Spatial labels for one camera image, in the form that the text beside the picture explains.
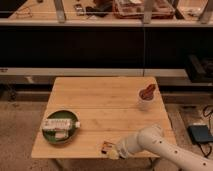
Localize blue black foot pedal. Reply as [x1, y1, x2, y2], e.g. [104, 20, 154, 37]
[187, 125, 213, 144]

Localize green round plate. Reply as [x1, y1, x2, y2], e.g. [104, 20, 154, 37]
[41, 110, 80, 144]

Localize small remote on shelf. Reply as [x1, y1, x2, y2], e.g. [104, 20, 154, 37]
[74, 4, 85, 16]

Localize white labelled bottle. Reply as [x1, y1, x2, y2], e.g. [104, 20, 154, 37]
[42, 119, 80, 131]

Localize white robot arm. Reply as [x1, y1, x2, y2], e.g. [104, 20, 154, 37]
[107, 125, 213, 171]

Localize clear cup with brown contents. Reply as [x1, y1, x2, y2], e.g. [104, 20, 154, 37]
[138, 84, 156, 111]

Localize tray of items on shelf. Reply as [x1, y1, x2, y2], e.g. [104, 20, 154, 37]
[112, 0, 175, 19]

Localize wooden table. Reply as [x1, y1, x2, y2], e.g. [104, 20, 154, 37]
[31, 76, 178, 171]

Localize black device on shelf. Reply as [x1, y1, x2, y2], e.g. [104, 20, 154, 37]
[86, 3, 112, 17]

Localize eyeglasses on shelf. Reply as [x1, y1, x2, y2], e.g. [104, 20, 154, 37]
[15, 7, 33, 18]

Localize small white tube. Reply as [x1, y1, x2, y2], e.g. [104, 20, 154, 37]
[55, 132, 68, 139]

